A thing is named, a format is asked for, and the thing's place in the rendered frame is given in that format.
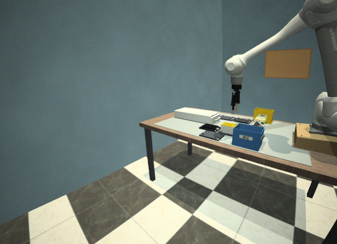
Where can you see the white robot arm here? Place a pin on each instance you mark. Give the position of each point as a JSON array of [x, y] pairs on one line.
[[321, 16]]

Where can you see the pale grey bench mat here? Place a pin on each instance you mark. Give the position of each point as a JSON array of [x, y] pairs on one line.
[[277, 141]]

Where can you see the blue bin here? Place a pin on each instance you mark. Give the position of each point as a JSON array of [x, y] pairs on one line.
[[248, 136]]

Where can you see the yellow open-top bin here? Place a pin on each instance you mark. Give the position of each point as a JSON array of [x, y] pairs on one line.
[[268, 114]]

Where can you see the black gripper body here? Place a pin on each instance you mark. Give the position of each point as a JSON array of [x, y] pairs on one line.
[[236, 88]]

